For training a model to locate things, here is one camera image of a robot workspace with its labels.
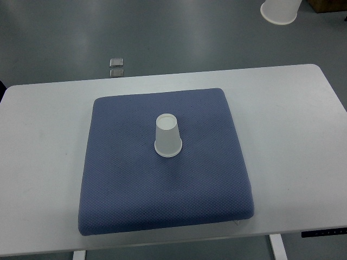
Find white paper cup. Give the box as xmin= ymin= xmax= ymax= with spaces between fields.
xmin=154 ymin=113 xmax=182 ymax=158
xmin=260 ymin=0 xmax=302 ymax=25

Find blue quilted cushion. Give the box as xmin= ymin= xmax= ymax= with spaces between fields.
xmin=78 ymin=88 xmax=254 ymax=236

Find lower metal floor plate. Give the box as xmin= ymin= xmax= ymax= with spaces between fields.
xmin=110 ymin=68 xmax=124 ymax=78

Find metal floor plate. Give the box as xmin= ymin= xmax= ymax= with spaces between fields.
xmin=110 ymin=68 xmax=124 ymax=78
xmin=110 ymin=58 xmax=124 ymax=68

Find upper metal floor plate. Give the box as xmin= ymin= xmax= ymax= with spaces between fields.
xmin=110 ymin=58 xmax=124 ymax=68

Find right white table leg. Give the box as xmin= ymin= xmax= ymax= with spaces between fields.
xmin=269 ymin=234 xmax=288 ymax=260

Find white table leg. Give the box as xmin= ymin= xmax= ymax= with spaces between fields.
xmin=73 ymin=250 xmax=86 ymax=260
xmin=269 ymin=234 xmax=288 ymax=260

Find left white table leg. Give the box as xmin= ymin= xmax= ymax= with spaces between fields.
xmin=73 ymin=250 xmax=86 ymax=260

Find person in black clothes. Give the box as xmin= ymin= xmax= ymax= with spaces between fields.
xmin=0 ymin=81 xmax=7 ymax=101

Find brown cardboard box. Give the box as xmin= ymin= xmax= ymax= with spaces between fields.
xmin=308 ymin=0 xmax=346 ymax=13

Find black table control panel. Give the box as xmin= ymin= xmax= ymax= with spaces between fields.
xmin=301 ymin=227 xmax=347 ymax=238

